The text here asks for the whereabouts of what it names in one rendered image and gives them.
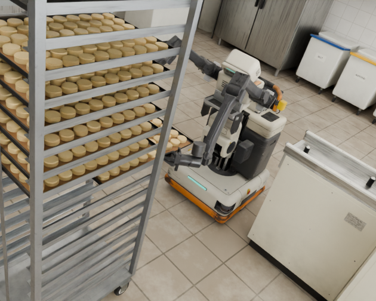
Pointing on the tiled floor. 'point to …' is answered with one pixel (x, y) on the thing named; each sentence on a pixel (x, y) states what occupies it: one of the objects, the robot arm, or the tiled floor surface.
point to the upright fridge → (272, 28)
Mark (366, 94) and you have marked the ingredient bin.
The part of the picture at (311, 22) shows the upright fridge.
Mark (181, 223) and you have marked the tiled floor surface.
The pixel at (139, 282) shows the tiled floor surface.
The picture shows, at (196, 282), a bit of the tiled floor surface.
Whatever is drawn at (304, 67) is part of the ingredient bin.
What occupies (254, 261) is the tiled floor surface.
